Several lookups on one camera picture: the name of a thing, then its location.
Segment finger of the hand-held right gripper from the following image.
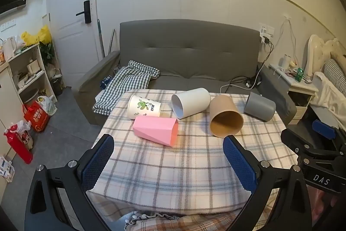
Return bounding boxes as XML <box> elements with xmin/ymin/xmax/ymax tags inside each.
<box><xmin>312</xmin><ymin>120</ymin><xmax>346</xmax><ymax>151</ymax></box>
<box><xmin>280</xmin><ymin>128</ymin><xmax>340</xmax><ymax>157</ymax></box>

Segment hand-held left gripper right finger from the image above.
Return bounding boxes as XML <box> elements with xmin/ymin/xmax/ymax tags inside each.
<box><xmin>223</xmin><ymin>135</ymin><xmax>317</xmax><ymax>231</ymax></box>

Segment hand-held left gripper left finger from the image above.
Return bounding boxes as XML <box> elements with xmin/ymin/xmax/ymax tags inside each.
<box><xmin>25</xmin><ymin>134</ymin><xmax>115</xmax><ymax>231</ymax></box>

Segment grey cup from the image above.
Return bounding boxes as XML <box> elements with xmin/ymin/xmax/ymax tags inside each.
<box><xmin>243</xmin><ymin>92</ymin><xmax>276</xmax><ymax>121</ymax></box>

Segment brown paper cup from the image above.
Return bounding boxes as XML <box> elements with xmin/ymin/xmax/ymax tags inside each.
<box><xmin>210</xmin><ymin>95</ymin><xmax>244</xmax><ymax>137</ymax></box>

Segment pink faceted cup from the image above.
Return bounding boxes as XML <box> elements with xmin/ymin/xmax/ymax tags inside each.
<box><xmin>132</xmin><ymin>116</ymin><xmax>179</xmax><ymax>148</ymax></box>

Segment white paper cup green print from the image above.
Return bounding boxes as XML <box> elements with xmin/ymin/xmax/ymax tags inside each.
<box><xmin>127</xmin><ymin>95</ymin><xmax>162</xmax><ymax>120</ymax></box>

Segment plain white cup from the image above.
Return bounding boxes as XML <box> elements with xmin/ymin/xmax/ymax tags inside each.
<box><xmin>171</xmin><ymin>87</ymin><xmax>211</xmax><ymax>119</ymax></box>

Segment white duvet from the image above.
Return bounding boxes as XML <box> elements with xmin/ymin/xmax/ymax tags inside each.
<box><xmin>309</xmin><ymin>71</ymin><xmax>346</xmax><ymax>116</ymax></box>

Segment white nightstand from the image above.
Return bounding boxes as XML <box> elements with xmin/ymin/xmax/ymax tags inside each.
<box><xmin>269</xmin><ymin>63</ymin><xmax>320</xmax><ymax>124</ymax></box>

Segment plaid tablecloth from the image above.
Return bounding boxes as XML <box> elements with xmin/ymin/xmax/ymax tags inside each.
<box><xmin>86</xmin><ymin>89</ymin><xmax>299</xmax><ymax>215</ymax></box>

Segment striped pillow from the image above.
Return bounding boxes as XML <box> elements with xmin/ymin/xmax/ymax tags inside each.
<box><xmin>323</xmin><ymin>59</ymin><xmax>346</xmax><ymax>91</ymax></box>

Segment black power strip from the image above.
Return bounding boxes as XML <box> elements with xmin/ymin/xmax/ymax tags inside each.
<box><xmin>245</xmin><ymin>79</ymin><xmax>262</xmax><ymax>89</ymax></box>

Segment white plastic bag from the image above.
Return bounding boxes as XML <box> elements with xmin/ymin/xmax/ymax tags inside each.
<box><xmin>37</xmin><ymin>95</ymin><xmax>58</xmax><ymax>116</ymax></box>

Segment red paper bag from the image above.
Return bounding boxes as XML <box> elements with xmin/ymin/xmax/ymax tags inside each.
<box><xmin>23</xmin><ymin>100</ymin><xmax>51</xmax><ymax>133</ymax></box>

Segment cream bed headboard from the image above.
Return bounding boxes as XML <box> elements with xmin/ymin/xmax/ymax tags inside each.
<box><xmin>305</xmin><ymin>34</ymin><xmax>346</xmax><ymax>78</ymax></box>

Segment blue box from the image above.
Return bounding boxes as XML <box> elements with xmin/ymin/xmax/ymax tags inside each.
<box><xmin>100</xmin><ymin>76</ymin><xmax>113</xmax><ymax>90</ymax></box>

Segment green checked cloth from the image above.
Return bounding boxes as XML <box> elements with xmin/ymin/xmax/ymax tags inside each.
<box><xmin>93</xmin><ymin>60</ymin><xmax>161</xmax><ymax>115</ymax></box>

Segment white printed carton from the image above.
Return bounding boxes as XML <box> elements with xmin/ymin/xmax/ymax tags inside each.
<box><xmin>0</xmin><ymin>155</ymin><xmax>14</xmax><ymax>183</ymax></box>

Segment white shelf unit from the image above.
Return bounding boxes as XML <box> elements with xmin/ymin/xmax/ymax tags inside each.
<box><xmin>8</xmin><ymin>43</ymin><xmax>58</xmax><ymax>106</ymax></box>

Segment grey sofa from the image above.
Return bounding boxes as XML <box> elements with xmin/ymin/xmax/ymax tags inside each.
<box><xmin>74</xmin><ymin>19</ymin><xmax>298</xmax><ymax>126</ymax></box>

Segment green plant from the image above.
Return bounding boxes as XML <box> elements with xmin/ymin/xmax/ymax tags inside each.
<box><xmin>39</xmin><ymin>42</ymin><xmax>56</xmax><ymax>64</ymax></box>

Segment grey pole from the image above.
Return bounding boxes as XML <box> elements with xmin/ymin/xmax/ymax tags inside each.
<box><xmin>108</xmin><ymin>29</ymin><xmax>115</xmax><ymax>55</ymax></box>

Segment white door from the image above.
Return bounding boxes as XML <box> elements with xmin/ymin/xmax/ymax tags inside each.
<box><xmin>45</xmin><ymin>0</ymin><xmax>99</xmax><ymax>89</ymax></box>

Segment yellow plastic bag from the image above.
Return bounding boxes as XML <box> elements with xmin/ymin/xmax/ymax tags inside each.
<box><xmin>21</xmin><ymin>26</ymin><xmax>52</xmax><ymax>45</ymax></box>

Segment white electric kettle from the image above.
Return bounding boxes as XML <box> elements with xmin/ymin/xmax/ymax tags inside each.
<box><xmin>2</xmin><ymin>36</ymin><xmax>18</xmax><ymax>60</ymax></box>

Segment white cable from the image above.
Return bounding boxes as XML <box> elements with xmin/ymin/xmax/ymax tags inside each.
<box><xmin>220</xmin><ymin>17</ymin><xmax>296</xmax><ymax>94</ymax></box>

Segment white wall socket with plugs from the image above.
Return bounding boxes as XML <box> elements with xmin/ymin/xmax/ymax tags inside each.
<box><xmin>258</xmin><ymin>23</ymin><xmax>275</xmax><ymax>45</ymax></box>

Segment green mop handle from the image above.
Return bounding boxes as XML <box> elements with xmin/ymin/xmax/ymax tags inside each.
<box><xmin>97</xmin><ymin>18</ymin><xmax>106</xmax><ymax>59</ymax></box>

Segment black door lock handle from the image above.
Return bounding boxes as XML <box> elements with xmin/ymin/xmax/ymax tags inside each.
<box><xmin>75</xmin><ymin>0</ymin><xmax>92</xmax><ymax>24</ymax></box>

